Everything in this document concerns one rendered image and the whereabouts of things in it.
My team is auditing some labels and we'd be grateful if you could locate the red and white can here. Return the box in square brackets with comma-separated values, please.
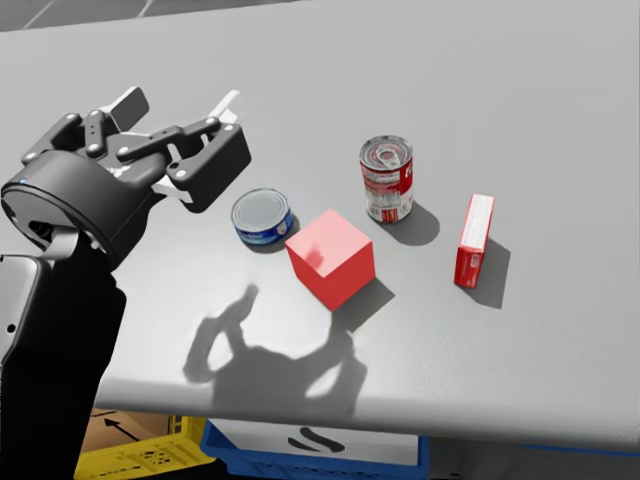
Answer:
[358, 133, 416, 225]

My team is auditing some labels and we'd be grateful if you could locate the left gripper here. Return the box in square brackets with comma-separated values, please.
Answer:
[0, 86, 253, 272]

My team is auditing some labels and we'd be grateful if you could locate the red cube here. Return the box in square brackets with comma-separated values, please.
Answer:
[284, 208, 377, 313]

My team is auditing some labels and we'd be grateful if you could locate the blue flat can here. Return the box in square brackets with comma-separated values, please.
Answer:
[230, 187, 295, 248]

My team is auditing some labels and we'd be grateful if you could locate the blue box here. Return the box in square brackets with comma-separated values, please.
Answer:
[199, 418, 432, 480]

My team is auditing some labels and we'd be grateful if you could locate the yellow box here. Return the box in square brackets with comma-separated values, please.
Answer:
[73, 414, 217, 480]

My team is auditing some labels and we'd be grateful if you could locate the white box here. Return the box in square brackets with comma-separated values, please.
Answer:
[207, 418, 420, 467]

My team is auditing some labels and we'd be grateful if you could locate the red and white carton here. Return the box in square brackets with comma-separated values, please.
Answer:
[452, 192, 497, 291]

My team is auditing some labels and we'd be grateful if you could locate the brown box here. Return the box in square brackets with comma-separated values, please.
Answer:
[81, 407, 172, 455]

